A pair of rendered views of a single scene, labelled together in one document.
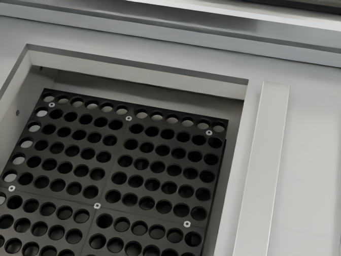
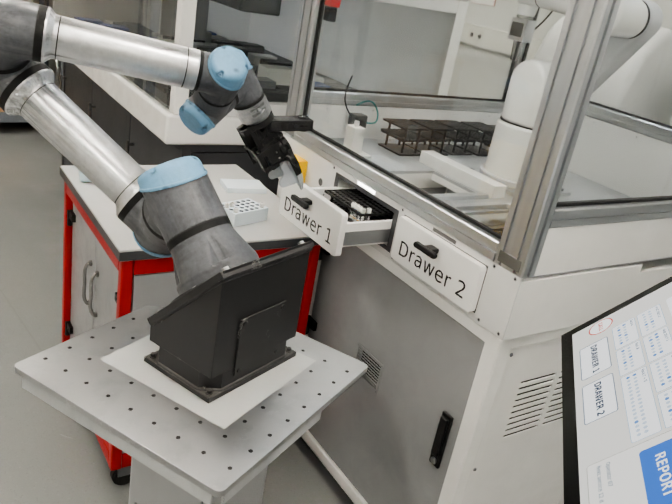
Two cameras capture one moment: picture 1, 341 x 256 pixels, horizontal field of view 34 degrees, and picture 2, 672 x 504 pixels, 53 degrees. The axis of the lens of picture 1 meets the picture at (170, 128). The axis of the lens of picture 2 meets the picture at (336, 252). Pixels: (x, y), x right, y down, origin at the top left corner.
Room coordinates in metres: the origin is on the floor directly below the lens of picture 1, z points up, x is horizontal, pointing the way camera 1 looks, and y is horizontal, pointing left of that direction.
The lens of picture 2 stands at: (1.68, 0.76, 1.45)
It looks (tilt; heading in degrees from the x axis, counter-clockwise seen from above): 23 degrees down; 220
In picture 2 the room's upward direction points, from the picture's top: 11 degrees clockwise
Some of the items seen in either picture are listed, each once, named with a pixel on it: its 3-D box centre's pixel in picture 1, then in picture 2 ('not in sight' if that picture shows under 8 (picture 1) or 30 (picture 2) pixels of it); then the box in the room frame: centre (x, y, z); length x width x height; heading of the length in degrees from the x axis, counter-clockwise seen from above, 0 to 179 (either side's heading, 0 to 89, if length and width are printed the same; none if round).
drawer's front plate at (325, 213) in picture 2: not in sight; (310, 213); (0.49, -0.33, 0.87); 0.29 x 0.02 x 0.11; 76
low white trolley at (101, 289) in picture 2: not in sight; (178, 313); (0.54, -0.76, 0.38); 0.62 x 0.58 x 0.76; 76
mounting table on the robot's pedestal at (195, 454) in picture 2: not in sight; (201, 391); (1.01, -0.05, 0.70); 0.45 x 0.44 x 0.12; 13
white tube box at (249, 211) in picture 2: not in sight; (241, 212); (0.50, -0.59, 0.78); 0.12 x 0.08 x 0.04; 2
